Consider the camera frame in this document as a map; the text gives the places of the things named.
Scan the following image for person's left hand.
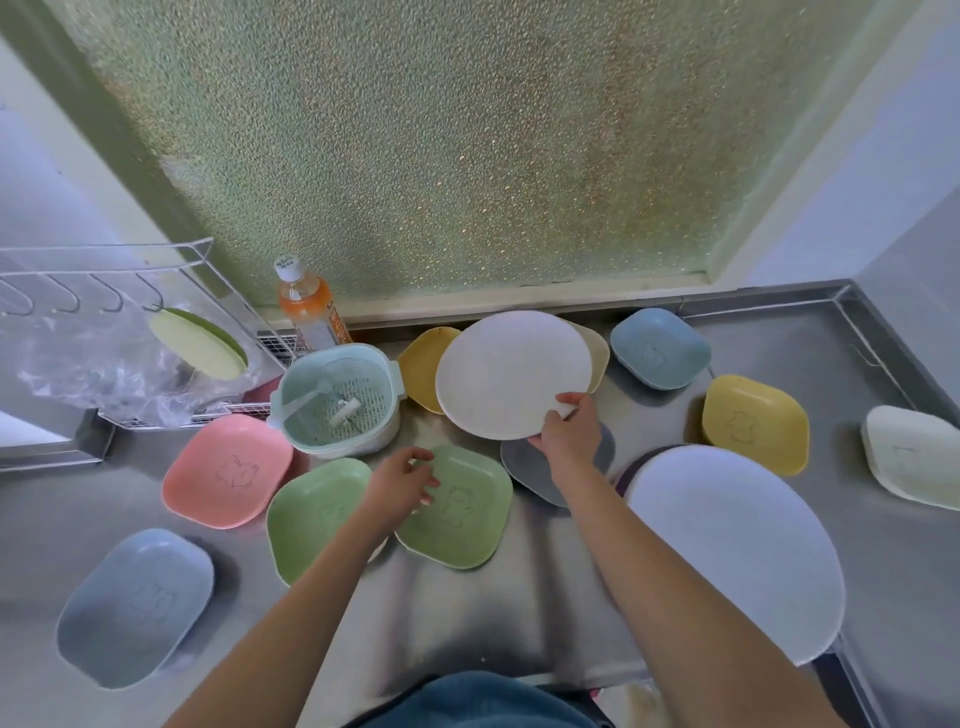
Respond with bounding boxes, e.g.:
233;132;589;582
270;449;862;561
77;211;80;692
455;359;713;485
359;447;442;538

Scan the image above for person's right hand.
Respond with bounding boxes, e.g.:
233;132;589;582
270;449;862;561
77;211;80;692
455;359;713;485
527;391;604;493

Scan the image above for green square dish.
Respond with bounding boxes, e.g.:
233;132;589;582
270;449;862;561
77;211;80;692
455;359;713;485
393;443;515;571
266;457;391;588

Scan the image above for cream square dish back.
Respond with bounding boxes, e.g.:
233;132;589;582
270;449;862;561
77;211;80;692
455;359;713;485
569;322;611;397

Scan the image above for cream square dish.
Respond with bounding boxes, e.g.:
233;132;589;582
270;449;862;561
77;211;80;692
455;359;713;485
569;322;611;397
860;404;960;514

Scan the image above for pale lavender small round plate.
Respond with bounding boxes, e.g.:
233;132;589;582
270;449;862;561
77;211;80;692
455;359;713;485
434;310;594;442

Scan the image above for yellow square dish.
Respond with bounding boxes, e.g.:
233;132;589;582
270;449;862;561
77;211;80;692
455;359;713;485
701;374;811;478
395;326;463;416

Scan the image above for pink square dish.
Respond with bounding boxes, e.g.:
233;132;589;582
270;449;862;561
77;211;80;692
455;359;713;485
161;413;295;531

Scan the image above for white small round plate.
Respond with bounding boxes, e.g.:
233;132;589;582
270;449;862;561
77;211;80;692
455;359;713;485
644;457;826;646

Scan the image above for blue-grey square dish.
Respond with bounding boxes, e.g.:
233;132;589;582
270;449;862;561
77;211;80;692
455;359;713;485
56;527;217;691

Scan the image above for white large round plate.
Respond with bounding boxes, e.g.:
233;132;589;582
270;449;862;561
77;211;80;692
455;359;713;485
623;444;847;667

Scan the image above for person's right forearm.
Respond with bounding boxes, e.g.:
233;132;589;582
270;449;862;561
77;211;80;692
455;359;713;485
554;468;849;728

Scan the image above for person's left forearm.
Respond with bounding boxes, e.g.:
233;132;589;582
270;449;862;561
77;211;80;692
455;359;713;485
161;513;391;728

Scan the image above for mint green strainer bowl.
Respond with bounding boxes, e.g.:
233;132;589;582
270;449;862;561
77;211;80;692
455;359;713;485
267;342;408;460

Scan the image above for orange drink bottle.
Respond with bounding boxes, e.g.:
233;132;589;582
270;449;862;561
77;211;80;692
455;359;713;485
273;254;354;352

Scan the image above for blue knit top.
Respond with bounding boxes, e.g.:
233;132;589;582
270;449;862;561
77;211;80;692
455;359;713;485
359;669;616;728

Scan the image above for yellow green oval sponge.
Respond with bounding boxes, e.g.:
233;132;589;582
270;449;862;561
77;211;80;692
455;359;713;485
147;305;249;382

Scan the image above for frosted glass window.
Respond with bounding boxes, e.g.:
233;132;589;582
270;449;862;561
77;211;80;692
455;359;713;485
0;0;924;328

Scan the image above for clear plastic bag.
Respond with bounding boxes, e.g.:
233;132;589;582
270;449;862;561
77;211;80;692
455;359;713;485
11;299;264;429

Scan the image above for white wire dish rack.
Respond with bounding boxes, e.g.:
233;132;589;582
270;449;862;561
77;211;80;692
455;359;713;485
0;237;309;433

